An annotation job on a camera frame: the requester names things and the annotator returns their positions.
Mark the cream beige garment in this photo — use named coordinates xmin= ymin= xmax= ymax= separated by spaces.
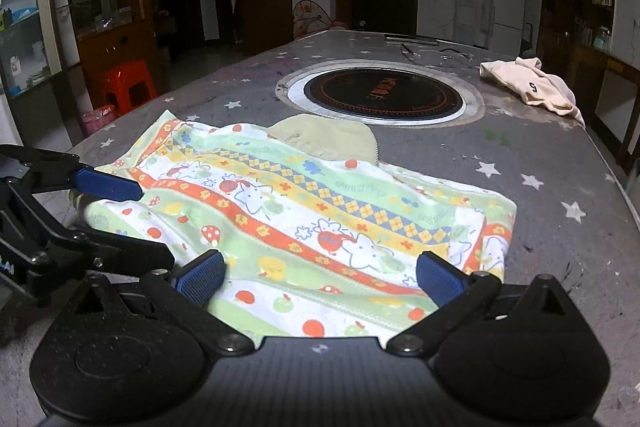
xmin=478 ymin=57 xmax=585 ymax=127

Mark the colourful patterned child shirt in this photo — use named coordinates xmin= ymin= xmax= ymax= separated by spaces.
xmin=70 ymin=113 xmax=516 ymax=341

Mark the round black induction cooker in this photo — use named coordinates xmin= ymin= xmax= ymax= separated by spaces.
xmin=276 ymin=60 xmax=485 ymax=129

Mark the brown wooden side table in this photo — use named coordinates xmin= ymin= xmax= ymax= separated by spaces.
xmin=537 ymin=30 xmax=639 ymax=172

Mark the pink waste basket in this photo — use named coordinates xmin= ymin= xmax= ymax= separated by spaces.
xmin=81 ymin=105 xmax=116 ymax=135

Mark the water dispenser with blue bottle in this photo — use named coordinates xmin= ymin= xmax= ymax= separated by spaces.
xmin=454 ymin=0 xmax=476 ymax=46

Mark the grey star-patterned table cover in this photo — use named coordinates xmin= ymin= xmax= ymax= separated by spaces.
xmin=0 ymin=28 xmax=640 ymax=427

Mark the pink dotted kids sofa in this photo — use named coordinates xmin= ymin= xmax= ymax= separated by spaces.
xmin=293 ymin=0 xmax=346 ymax=39

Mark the red plastic stool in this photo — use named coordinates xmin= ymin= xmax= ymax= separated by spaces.
xmin=96 ymin=60 xmax=157 ymax=116

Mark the white refrigerator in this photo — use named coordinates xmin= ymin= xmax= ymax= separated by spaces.
xmin=486 ymin=0 xmax=526 ymax=56

